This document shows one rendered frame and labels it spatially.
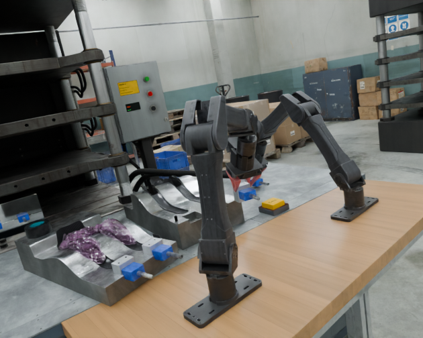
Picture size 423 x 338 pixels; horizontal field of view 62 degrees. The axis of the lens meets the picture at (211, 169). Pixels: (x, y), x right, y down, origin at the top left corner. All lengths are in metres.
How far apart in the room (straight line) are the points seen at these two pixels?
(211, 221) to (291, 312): 0.25
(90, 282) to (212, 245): 0.36
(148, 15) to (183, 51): 1.13
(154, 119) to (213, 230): 1.29
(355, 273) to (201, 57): 8.55
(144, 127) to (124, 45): 6.45
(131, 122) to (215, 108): 1.21
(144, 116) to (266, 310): 1.40
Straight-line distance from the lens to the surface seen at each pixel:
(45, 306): 1.12
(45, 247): 1.29
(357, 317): 1.05
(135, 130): 1.97
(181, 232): 1.14
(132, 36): 8.49
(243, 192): 1.13
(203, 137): 0.77
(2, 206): 1.79
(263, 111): 5.29
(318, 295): 0.87
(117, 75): 1.96
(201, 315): 0.84
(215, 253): 0.81
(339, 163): 1.23
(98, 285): 0.99
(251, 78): 10.13
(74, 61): 1.81
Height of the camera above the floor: 1.29
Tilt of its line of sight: 13 degrees down
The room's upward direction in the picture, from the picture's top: 11 degrees counter-clockwise
